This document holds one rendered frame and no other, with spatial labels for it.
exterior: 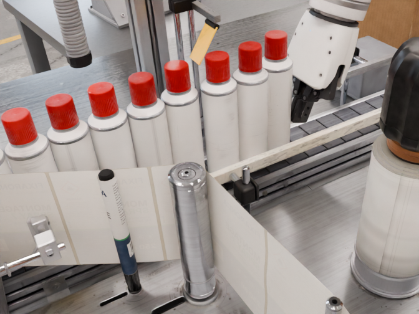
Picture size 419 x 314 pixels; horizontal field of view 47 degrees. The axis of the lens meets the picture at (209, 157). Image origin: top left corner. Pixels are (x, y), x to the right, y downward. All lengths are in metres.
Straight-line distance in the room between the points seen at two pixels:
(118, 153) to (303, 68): 0.31
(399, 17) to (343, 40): 0.45
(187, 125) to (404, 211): 0.30
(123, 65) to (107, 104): 0.66
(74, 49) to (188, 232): 0.31
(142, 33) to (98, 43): 0.67
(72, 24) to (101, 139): 0.16
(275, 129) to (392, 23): 0.51
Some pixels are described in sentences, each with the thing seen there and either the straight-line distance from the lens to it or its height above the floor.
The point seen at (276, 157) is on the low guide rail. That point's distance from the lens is 0.76.
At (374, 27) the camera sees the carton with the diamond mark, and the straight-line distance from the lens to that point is 1.21.
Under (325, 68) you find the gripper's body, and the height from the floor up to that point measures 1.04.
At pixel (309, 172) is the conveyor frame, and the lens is 0.81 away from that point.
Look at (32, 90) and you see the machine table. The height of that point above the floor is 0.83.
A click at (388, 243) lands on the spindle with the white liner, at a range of 0.56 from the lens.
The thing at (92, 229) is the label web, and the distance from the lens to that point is 0.57.
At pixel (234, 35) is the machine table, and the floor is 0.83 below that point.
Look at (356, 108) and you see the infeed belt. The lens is 0.94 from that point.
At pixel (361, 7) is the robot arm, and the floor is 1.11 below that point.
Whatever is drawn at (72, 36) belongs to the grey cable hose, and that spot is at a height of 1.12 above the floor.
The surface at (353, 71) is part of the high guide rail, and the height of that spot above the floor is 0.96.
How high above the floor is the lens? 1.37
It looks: 37 degrees down
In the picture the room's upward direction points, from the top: 5 degrees counter-clockwise
